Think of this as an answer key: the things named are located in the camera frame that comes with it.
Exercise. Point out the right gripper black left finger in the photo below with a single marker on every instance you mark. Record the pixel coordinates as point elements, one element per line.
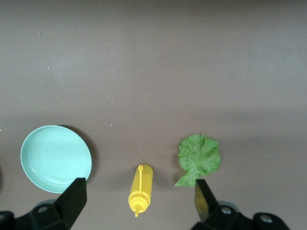
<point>72,201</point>

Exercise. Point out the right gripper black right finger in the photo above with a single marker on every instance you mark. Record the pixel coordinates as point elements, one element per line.
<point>206,206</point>

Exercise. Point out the green lettuce leaf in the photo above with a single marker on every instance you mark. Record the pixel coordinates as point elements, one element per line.
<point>200,158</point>

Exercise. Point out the yellow squeeze bottle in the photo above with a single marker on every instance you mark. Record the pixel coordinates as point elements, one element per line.
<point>141,187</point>

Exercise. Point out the mint green round plate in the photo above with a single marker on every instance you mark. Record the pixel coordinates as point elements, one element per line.
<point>55,158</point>

